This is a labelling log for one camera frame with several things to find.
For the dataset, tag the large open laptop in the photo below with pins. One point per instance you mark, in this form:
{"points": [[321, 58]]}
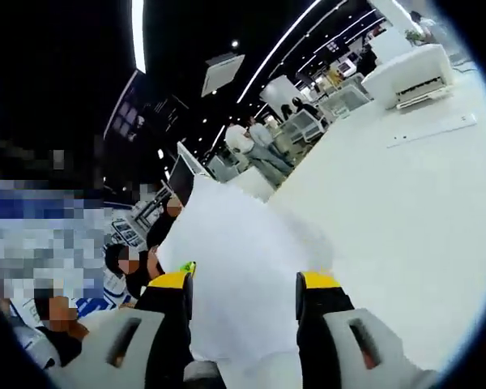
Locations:
{"points": [[180, 178]]}

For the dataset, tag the grey mesh office chair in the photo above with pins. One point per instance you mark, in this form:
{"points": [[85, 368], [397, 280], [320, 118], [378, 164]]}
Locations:
{"points": [[308, 125]]}

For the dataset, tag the white table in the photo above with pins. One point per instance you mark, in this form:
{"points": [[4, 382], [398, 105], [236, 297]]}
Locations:
{"points": [[389, 223]]}

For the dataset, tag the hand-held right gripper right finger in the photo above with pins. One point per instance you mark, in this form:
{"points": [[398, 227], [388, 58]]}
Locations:
{"points": [[320, 336]]}

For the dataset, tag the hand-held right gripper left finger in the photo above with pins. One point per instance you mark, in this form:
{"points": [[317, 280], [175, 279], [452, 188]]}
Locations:
{"points": [[166, 332]]}

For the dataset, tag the white printer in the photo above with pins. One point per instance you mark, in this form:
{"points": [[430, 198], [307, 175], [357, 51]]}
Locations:
{"points": [[405, 69]]}

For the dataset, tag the wall poster board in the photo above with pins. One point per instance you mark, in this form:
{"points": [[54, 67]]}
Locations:
{"points": [[127, 232]]}

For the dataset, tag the ceiling air conditioner unit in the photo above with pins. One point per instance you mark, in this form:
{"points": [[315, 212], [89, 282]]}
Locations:
{"points": [[222, 75]]}

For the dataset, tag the stack of white printing papers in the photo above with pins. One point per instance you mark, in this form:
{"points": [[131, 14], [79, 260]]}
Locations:
{"points": [[235, 251]]}

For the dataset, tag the green potted plant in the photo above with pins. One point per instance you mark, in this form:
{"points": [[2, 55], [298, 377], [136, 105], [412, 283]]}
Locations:
{"points": [[414, 37]]}

